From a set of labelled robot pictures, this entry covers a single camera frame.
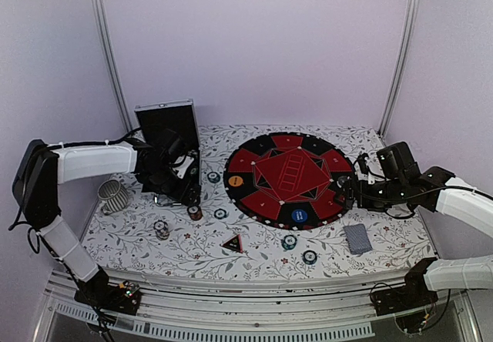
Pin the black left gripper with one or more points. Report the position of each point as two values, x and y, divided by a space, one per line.
181 194

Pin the orange big blind button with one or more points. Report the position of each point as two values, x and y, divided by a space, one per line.
235 181

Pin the blue small blind button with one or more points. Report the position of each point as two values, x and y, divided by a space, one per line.
299 216

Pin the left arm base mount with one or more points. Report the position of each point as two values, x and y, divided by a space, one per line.
123 298

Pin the round red black poker mat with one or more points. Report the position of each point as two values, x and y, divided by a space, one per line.
287 171

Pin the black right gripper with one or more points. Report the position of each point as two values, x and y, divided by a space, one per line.
349 186

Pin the blue green 50 chip pile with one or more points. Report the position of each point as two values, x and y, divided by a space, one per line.
213 177
309 257
289 242

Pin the blue loose card deck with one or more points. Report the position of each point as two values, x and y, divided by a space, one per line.
357 239

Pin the red black 100 chip stack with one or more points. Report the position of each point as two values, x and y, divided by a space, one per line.
195 213

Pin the front aluminium rail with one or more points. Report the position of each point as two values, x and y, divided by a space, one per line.
187 309

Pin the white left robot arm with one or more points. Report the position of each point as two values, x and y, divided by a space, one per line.
43 172

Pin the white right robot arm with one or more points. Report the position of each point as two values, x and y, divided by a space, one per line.
438 191

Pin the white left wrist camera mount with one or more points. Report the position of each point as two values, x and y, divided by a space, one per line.
186 165

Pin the blue green 50 chip stack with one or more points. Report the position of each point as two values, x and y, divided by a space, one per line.
220 214

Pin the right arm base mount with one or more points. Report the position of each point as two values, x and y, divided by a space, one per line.
404 299

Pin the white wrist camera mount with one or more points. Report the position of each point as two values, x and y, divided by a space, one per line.
186 165
365 169

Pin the striped ceramic cup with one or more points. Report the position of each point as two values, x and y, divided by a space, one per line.
113 196

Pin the aluminium poker case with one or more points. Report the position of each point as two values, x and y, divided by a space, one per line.
178 116

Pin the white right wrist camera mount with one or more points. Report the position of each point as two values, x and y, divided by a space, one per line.
365 169

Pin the black triangular dealer plate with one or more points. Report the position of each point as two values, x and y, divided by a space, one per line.
234 244

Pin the left aluminium frame post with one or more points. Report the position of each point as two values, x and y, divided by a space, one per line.
104 37

